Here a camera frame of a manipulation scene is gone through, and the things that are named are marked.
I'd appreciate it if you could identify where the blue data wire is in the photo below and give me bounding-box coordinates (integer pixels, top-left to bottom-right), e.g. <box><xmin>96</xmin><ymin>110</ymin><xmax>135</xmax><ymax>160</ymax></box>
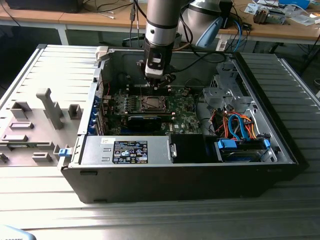
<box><xmin>227</xmin><ymin>113</ymin><xmax>248</xmax><ymax>141</ymax></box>

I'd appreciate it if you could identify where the black upright box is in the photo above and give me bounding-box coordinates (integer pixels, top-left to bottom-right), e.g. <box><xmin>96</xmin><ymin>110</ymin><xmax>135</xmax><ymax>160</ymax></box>
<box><xmin>219</xmin><ymin>0</ymin><xmax>234</xmax><ymax>30</ymax></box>

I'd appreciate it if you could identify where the blue plastic clip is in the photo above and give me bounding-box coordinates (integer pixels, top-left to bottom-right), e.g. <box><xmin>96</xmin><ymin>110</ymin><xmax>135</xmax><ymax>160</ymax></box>
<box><xmin>58</xmin><ymin>147</ymin><xmax>72</xmax><ymax>158</ymax></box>

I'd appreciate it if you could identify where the metal socket cover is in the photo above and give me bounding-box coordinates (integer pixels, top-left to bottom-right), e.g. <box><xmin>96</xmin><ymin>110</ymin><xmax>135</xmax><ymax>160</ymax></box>
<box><xmin>141</xmin><ymin>95</ymin><xmax>168</xmax><ymax>111</ymax></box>

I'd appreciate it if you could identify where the beige case latch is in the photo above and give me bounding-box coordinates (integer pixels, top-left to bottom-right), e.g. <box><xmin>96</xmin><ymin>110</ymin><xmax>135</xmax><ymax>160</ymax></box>
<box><xmin>95</xmin><ymin>46</ymin><xmax>110</xmax><ymax>62</ymax></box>

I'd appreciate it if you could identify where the pale blue rounded device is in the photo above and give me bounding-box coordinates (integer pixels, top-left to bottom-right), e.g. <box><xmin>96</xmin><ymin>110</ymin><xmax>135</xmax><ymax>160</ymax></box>
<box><xmin>0</xmin><ymin>224</ymin><xmax>35</xmax><ymax>240</ymax></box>

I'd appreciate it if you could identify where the grey parts rack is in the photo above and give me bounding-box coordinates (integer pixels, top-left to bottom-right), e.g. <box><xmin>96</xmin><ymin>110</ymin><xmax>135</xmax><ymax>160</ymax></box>
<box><xmin>0</xmin><ymin>87</ymin><xmax>83</xmax><ymax>167</ymax></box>

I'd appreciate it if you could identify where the metal drive cage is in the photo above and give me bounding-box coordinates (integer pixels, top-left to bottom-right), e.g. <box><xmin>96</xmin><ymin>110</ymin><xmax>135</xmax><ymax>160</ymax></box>
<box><xmin>202</xmin><ymin>62</ymin><xmax>253</xmax><ymax>113</ymax></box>

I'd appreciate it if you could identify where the metal cooler on desk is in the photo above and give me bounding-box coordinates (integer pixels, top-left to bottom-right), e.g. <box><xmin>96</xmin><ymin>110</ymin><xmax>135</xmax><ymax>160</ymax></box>
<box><xmin>252</xmin><ymin>7</ymin><xmax>287</xmax><ymax>26</ymax></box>

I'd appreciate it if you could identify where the hard disk in blue carrier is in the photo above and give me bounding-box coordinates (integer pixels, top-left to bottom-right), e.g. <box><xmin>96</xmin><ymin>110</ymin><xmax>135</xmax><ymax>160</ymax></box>
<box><xmin>214</xmin><ymin>137</ymin><xmax>272</xmax><ymax>163</ymax></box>

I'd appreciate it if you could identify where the CPU socket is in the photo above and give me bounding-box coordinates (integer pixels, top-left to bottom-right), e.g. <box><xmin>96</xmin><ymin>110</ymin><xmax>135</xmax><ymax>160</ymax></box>
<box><xmin>139</xmin><ymin>94</ymin><xmax>169</xmax><ymax>112</ymax></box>

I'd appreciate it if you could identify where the blue box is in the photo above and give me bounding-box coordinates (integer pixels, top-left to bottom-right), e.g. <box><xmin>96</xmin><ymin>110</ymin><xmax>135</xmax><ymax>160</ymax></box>
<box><xmin>278</xmin><ymin>0</ymin><xmax>311</xmax><ymax>8</ymax></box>

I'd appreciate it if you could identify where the wooden desk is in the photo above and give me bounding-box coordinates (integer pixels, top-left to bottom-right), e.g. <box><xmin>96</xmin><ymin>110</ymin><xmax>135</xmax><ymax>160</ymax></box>
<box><xmin>0</xmin><ymin>0</ymin><xmax>320</xmax><ymax>46</ymax></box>

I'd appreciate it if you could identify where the black open PC case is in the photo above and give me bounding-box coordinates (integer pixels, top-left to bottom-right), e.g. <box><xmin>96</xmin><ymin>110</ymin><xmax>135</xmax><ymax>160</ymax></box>
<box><xmin>57</xmin><ymin>44</ymin><xmax>309</xmax><ymax>205</ymax></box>

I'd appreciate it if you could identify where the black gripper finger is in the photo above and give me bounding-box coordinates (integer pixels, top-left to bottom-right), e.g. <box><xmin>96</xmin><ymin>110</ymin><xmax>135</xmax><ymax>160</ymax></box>
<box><xmin>157</xmin><ymin>72</ymin><xmax>177</xmax><ymax>89</ymax></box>
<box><xmin>149</xmin><ymin>77</ymin><xmax>162</xmax><ymax>91</ymax></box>

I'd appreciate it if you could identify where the grey power supply unit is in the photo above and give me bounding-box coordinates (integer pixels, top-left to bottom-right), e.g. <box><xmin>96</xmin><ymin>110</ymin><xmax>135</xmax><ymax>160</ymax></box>
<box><xmin>79</xmin><ymin>135</ymin><xmax>173</xmax><ymax>166</ymax></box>

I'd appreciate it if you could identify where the expansion slot bracket row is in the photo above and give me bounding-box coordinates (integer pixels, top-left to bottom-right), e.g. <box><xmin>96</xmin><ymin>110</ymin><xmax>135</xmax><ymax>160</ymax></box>
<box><xmin>89</xmin><ymin>94</ymin><xmax>112</xmax><ymax>136</ymax></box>

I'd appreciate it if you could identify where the black graphics card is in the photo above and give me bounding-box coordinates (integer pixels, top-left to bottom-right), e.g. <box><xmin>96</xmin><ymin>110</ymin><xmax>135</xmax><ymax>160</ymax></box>
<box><xmin>127</xmin><ymin>115</ymin><xmax>163</xmax><ymax>131</ymax></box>

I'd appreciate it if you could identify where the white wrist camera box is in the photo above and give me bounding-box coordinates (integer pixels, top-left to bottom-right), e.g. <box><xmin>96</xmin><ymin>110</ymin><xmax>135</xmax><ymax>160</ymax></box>
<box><xmin>144</xmin><ymin>56</ymin><xmax>168</xmax><ymax>79</ymax></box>

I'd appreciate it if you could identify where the black RAM slot row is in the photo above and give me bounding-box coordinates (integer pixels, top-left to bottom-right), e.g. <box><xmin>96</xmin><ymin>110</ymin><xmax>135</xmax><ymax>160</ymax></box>
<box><xmin>113</xmin><ymin>112</ymin><xmax>176</xmax><ymax>119</ymax></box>
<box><xmin>126</xmin><ymin>83</ymin><xmax>175</xmax><ymax>96</ymax></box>

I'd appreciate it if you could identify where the black fan shroud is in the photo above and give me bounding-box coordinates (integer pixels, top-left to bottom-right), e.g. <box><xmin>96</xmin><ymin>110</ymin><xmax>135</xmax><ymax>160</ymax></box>
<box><xmin>170</xmin><ymin>134</ymin><xmax>218</xmax><ymax>164</ymax></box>

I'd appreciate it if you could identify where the green motherboard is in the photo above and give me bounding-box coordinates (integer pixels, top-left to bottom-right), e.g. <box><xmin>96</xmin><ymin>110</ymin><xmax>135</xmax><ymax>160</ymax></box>
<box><xmin>106</xmin><ymin>86</ymin><xmax>202</xmax><ymax>137</ymax></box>

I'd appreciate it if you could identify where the black flat device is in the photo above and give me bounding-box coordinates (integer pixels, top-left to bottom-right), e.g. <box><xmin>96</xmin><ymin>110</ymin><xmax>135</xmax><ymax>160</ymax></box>
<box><xmin>4</xmin><ymin>0</ymin><xmax>83</xmax><ymax>14</ymax></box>

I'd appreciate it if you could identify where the orange wire bundle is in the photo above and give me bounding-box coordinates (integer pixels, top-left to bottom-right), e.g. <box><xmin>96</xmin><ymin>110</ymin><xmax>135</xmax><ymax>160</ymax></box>
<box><xmin>244</xmin><ymin>116</ymin><xmax>260</xmax><ymax>139</ymax></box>

